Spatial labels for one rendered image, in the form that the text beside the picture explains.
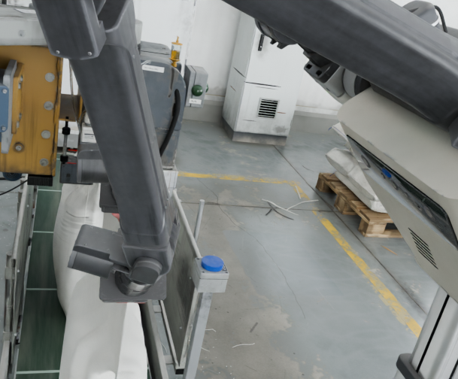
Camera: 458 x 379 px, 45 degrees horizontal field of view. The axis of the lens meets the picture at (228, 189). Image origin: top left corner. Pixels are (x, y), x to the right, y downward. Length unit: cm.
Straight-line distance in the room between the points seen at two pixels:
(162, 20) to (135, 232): 350
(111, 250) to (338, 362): 205
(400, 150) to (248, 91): 434
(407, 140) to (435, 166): 8
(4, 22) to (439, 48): 86
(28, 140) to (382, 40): 107
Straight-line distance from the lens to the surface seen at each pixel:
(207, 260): 148
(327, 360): 268
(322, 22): 44
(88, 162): 102
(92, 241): 75
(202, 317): 156
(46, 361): 183
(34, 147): 140
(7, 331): 183
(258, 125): 526
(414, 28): 46
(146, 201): 62
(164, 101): 137
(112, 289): 86
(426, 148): 82
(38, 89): 135
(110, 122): 54
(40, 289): 213
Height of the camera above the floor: 160
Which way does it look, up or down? 23 degrees down
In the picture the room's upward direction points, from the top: 12 degrees clockwise
